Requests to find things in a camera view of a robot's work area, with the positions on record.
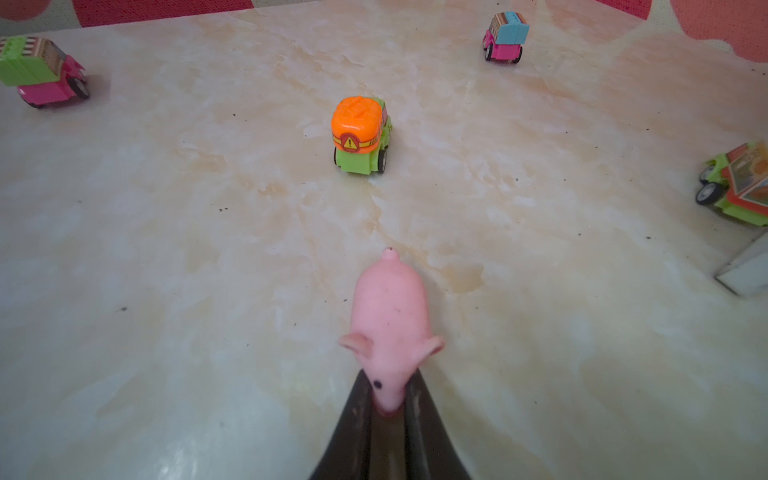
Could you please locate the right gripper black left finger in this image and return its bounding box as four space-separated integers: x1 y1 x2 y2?
309 370 373 480

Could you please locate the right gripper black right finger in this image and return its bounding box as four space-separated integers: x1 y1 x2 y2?
404 370 471 480

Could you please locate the wooden two-tier white-frame shelf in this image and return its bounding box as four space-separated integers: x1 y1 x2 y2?
715 232 768 297

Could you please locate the pink blue toy car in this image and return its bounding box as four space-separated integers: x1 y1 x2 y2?
483 11 530 64

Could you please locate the orange green toy car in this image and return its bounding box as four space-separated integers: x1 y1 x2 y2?
331 96 392 175

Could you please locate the multicolour toy car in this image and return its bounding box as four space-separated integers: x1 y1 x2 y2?
695 140 767 227

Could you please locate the pink green toy car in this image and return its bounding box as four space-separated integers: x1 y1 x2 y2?
1 36 90 109

